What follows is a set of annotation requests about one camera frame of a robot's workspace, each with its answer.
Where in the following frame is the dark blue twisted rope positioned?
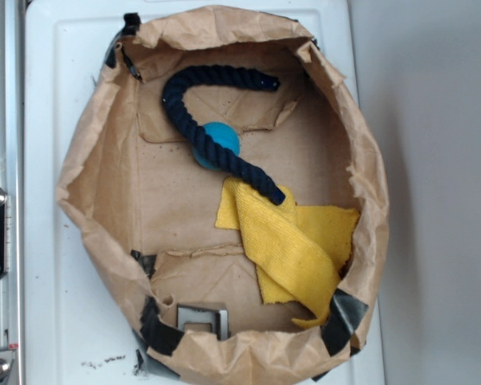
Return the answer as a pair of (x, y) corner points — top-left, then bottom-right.
(162, 65), (286, 206)

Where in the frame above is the brown paper bag bin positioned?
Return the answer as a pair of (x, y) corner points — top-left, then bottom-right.
(57, 6), (390, 384)

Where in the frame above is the turquoise ball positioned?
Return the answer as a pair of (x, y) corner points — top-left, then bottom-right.
(192, 122), (241, 171)

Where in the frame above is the yellow microfiber cloth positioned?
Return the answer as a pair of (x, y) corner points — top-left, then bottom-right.
(215, 177), (360, 329)

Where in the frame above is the small metal square object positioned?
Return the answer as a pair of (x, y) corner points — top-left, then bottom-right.
(177, 302), (230, 341)

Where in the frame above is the aluminium frame rail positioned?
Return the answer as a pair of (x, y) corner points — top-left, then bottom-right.
(0, 1), (26, 384)

